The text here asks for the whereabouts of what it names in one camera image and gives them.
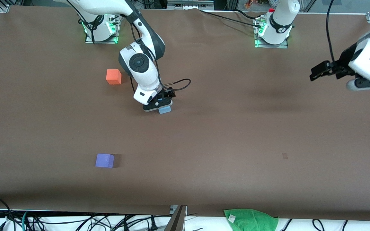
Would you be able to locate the orange foam block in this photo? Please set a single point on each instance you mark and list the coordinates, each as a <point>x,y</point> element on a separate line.
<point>113,77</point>

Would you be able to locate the purple foam block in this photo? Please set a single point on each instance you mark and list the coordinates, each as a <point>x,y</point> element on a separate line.
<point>104,160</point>

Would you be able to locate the green microfibre cloth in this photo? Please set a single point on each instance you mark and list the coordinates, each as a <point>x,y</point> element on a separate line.
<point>252,221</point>

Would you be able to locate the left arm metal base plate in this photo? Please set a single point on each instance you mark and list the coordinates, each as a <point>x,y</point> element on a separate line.
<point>270,46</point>

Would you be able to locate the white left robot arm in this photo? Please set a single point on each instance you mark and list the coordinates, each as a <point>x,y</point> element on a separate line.
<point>278,22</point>

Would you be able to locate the grey metal equipment rail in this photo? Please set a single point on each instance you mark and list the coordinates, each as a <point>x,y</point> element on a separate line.
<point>189,4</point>

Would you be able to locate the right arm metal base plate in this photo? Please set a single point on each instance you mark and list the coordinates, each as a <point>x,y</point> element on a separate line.
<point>112,39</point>

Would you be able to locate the grey metal post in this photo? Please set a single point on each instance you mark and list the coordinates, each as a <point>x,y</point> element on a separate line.
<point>177,221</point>

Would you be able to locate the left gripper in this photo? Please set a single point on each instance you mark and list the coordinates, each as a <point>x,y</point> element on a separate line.
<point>344,61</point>

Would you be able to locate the blue foam block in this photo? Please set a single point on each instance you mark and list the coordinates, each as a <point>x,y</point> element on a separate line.
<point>165,110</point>

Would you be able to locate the colourful toy pile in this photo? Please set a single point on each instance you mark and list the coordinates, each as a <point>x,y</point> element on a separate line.
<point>259,3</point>

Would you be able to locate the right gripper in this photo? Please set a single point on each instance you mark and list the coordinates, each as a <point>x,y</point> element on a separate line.
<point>166,94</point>

